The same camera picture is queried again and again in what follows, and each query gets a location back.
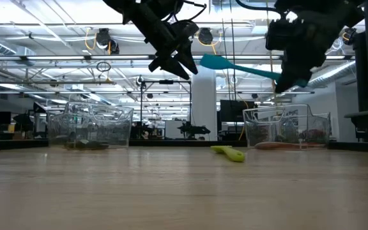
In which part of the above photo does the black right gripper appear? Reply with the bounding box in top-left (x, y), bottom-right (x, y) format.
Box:
top-left (275, 11), bottom-right (335, 94)

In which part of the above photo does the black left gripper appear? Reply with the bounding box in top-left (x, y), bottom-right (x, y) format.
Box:
top-left (123, 3), bottom-right (199, 81)

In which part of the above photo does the blue silicone spoon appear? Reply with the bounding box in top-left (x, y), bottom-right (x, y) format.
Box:
top-left (199, 53), bottom-right (309, 88)

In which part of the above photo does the red silicone spoon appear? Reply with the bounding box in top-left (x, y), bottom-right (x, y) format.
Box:
top-left (254, 141), bottom-right (327, 150)

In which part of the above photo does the green silicone spoon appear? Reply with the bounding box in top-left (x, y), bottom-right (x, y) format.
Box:
top-left (210, 145), bottom-right (246, 163)

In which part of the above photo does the white building pillar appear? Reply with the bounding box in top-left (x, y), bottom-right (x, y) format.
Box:
top-left (192, 65), bottom-right (218, 141)

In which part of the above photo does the clear plastic bin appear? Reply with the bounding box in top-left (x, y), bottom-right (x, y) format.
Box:
top-left (48, 102), bottom-right (134, 150)
top-left (242, 103), bottom-right (332, 150)

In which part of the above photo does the black flat-screen monitor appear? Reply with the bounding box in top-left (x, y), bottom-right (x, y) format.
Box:
top-left (219, 100), bottom-right (257, 124)

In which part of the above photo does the grey computer cart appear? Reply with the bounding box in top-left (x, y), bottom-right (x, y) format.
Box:
top-left (344, 107), bottom-right (368, 143)

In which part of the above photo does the black retractable cable reel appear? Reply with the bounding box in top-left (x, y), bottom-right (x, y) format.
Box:
top-left (95, 27), bottom-right (112, 49)
top-left (197, 27), bottom-right (214, 46)
top-left (342, 27), bottom-right (358, 46)

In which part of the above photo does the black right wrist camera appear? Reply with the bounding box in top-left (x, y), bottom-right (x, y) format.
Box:
top-left (265, 19), bottom-right (289, 51)

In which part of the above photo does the thin black cable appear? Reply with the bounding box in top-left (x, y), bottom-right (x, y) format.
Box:
top-left (220, 0), bottom-right (230, 94)

